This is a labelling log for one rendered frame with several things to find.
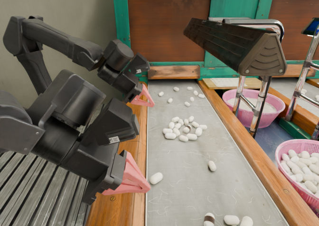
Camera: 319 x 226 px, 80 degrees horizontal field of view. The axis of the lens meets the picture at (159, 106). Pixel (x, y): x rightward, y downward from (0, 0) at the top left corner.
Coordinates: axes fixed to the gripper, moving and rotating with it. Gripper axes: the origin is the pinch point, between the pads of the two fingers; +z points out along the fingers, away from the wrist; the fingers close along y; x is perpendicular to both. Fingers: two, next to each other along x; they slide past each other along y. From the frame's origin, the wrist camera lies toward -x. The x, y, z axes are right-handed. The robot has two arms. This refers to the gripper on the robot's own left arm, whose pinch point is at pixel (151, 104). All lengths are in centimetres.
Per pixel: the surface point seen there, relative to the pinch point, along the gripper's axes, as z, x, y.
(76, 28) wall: -59, 32, 128
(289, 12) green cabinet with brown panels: 39, -70, 52
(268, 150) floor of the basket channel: 44.5, -14.3, -4.3
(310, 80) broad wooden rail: 79, -55, 47
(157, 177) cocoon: 7.1, 6.6, -22.9
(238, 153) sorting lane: 27.9, -8.6, -12.6
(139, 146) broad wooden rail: 2.8, 9.8, -10.9
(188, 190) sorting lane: 14.0, 3.2, -25.7
